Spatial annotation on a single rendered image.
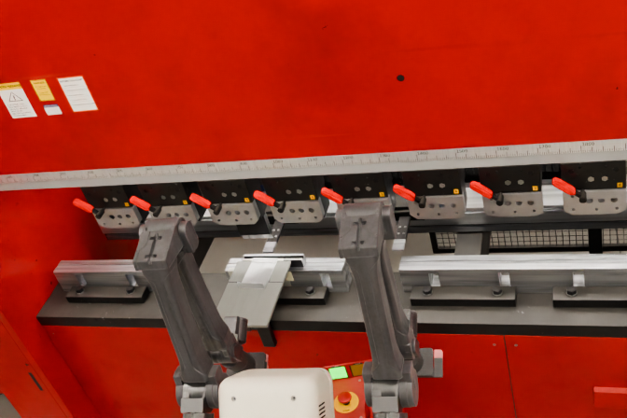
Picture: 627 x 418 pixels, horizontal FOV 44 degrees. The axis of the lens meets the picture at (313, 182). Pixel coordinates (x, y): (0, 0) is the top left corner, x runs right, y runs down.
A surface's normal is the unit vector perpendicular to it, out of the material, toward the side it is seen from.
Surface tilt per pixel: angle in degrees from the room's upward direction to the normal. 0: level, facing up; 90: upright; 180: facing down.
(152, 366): 90
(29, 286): 90
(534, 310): 0
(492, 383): 90
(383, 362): 81
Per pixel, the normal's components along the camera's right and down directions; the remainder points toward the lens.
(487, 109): -0.24, 0.62
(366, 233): -0.27, -0.62
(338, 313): -0.24, -0.78
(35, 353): 0.94, -0.04
